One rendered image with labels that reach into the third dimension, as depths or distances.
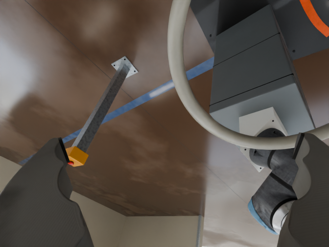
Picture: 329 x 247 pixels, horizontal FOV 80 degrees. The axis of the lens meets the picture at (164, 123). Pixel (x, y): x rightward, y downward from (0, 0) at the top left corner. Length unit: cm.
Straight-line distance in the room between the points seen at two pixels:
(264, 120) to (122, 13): 136
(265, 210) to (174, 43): 71
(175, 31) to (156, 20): 139
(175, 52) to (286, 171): 66
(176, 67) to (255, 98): 65
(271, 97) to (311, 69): 108
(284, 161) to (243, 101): 31
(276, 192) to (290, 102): 40
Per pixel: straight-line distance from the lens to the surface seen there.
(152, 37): 184
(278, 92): 99
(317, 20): 182
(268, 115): 101
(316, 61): 202
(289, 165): 90
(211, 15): 168
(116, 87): 184
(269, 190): 91
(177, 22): 38
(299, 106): 107
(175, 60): 39
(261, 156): 97
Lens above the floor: 158
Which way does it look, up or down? 38 degrees down
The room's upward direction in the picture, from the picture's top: 165 degrees counter-clockwise
